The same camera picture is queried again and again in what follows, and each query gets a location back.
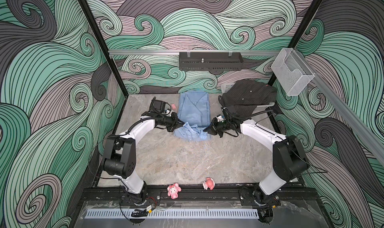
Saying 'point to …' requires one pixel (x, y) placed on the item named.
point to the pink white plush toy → (209, 183)
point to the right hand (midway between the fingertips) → (203, 130)
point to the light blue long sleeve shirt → (194, 110)
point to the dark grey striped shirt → (242, 97)
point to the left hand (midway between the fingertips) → (186, 122)
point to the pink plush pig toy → (173, 190)
